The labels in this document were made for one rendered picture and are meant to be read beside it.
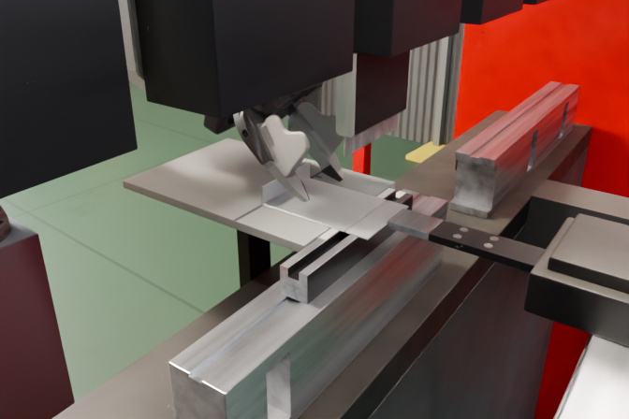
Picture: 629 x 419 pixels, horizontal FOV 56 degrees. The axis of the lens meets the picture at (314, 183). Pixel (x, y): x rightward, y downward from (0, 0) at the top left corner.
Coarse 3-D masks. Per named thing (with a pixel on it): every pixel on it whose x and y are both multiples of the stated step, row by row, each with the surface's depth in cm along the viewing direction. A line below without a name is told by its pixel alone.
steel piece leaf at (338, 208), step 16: (304, 176) 68; (272, 192) 64; (288, 192) 66; (320, 192) 66; (336, 192) 66; (352, 192) 66; (272, 208) 62; (288, 208) 62; (304, 208) 62; (320, 208) 62; (336, 208) 62; (352, 208) 62; (368, 208) 62; (336, 224) 59; (352, 224) 59
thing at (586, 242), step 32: (416, 224) 58; (448, 224) 58; (576, 224) 52; (608, 224) 52; (480, 256) 54; (512, 256) 52; (544, 256) 49; (576, 256) 47; (608, 256) 47; (544, 288) 47; (576, 288) 45; (608, 288) 45; (576, 320) 46; (608, 320) 44
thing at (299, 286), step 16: (320, 240) 56; (336, 240) 58; (352, 240) 56; (368, 240) 59; (384, 240) 62; (304, 256) 54; (320, 256) 53; (336, 256) 54; (352, 256) 57; (288, 272) 52; (304, 272) 51; (320, 272) 52; (336, 272) 55; (288, 288) 53; (304, 288) 51; (320, 288) 53
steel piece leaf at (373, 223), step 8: (376, 208) 62; (384, 208) 62; (392, 208) 62; (400, 208) 62; (368, 216) 60; (376, 216) 60; (384, 216) 60; (392, 216) 60; (360, 224) 59; (368, 224) 59; (376, 224) 59; (384, 224) 59; (352, 232) 57; (360, 232) 57; (368, 232) 57; (376, 232) 57
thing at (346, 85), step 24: (360, 72) 51; (384, 72) 54; (408, 72) 59; (336, 96) 52; (360, 96) 52; (384, 96) 56; (336, 120) 53; (360, 120) 53; (384, 120) 57; (360, 144) 56
